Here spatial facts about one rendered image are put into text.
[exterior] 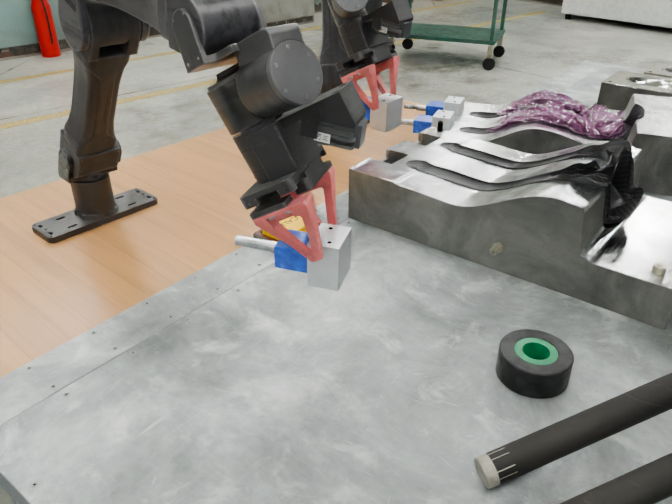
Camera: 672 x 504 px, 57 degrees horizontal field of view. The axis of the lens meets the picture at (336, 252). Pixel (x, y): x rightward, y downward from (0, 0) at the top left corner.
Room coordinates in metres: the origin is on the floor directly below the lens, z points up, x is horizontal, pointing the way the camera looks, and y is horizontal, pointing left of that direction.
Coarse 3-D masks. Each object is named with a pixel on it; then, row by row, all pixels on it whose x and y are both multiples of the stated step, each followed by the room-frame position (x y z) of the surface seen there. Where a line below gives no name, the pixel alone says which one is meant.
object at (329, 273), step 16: (320, 224) 0.61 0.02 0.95; (240, 240) 0.61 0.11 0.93; (256, 240) 0.61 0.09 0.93; (304, 240) 0.60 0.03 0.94; (336, 240) 0.57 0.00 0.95; (288, 256) 0.58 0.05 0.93; (336, 256) 0.56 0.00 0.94; (304, 272) 0.57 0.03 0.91; (320, 272) 0.56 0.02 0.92; (336, 272) 0.56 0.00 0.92; (336, 288) 0.56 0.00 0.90
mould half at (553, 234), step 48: (432, 144) 1.03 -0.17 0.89; (480, 144) 1.04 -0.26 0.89; (384, 192) 0.88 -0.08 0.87; (432, 192) 0.84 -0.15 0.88; (480, 192) 0.84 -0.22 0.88; (528, 192) 0.76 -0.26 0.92; (576, 192) 0.74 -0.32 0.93; (432, 240) 0.82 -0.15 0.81; (480, 240) 0.78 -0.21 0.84; (528, 240) 0.73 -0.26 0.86; (576, 240) 0.70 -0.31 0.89; (624, 240) 0.74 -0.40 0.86; (576, 288) 0.69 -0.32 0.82; (624, 288) 0.65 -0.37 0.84
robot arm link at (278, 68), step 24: (192, 24) 0.60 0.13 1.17; (264, 24) 0.65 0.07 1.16; (288, 24) 0.57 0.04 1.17; (192, 48) 0.60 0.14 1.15; (240, 48) 0.58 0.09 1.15; (264, 48) 0.55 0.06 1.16; (288, 48) 0.55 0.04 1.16; (192, 72) 0.61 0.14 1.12; (240, 72) 0.57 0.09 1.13; (264, 72) 0.54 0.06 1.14; (288, 72) 0.54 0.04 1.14; (312, 72) 0.56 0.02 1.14; (240, 96) 0.56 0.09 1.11; (264, 96) 0.54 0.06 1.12; (288, 96) 0.53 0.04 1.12; (312, 96) 0.55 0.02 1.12
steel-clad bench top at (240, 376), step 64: (256, 256) 0.80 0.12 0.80; (384, 256) 0.80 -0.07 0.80; (448, 256) 0.80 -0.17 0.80; (128, 320) 0.64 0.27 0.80; (192, 320) 0.64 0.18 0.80; (256, 320) 0.64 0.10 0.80; (320, 320) 0.64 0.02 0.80; (384, 320) 0.64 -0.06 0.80; (448, 320) 0.64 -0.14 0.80; (512, 320) 0.64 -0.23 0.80; (576, 320) 0.64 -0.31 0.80; (0, 384) 0.52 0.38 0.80; (64, 384) 0.52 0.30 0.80; (128, 384) 0.52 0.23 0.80; (192, 384) 0.52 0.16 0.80; (256, 384) 0.52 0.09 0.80; (320, 384) 0.52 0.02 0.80; (384, 384) 0.52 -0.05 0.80; (448, 384) 0.52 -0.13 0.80; (576, 384) 0.52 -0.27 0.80; (640, 384) 0.52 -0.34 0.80; (0, 448) 0.43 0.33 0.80; (64, 448) 0.43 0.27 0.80; (128, 448) 0.43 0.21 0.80; (192, 448) 0.43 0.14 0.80; (256, 448) 0.43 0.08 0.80; (320, 448) 0.43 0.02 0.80; (384, 448) 0.43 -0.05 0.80; (448, 448) 0.43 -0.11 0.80; (640, 448) 0.43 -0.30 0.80
